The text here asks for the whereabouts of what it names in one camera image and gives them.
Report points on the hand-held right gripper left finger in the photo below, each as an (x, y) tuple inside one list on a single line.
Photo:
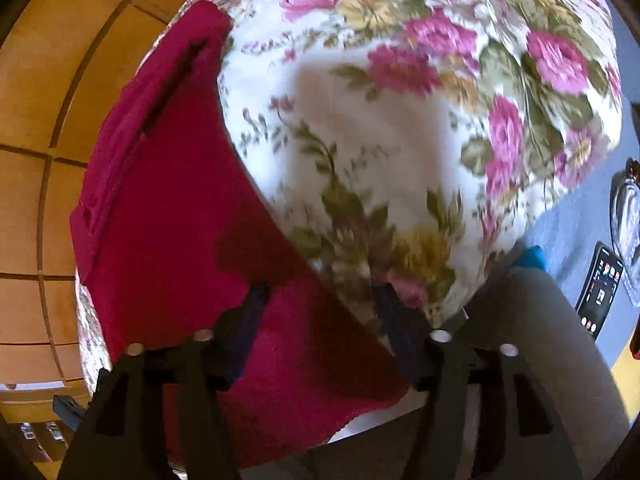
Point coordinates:
[(252, 317)]

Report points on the clear glass object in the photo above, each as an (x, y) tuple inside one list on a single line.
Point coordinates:
[(627, 220)]

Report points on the floral tablecloth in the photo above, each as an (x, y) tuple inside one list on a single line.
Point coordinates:
[(400, 135)]

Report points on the grey trouser leg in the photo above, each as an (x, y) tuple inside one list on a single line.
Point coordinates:
[(525, 360)]

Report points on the red cloth garment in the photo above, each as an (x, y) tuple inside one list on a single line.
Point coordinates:
[(170, 240)]

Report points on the blue object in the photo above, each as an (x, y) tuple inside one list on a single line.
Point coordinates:
[(531, 258)]

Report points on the black smartphone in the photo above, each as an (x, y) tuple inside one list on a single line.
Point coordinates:
[(599, 291)]

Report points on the black box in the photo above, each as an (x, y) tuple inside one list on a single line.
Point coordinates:
[(67, 407)]

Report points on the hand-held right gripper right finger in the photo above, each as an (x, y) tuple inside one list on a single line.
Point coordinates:
[(395, 322)]

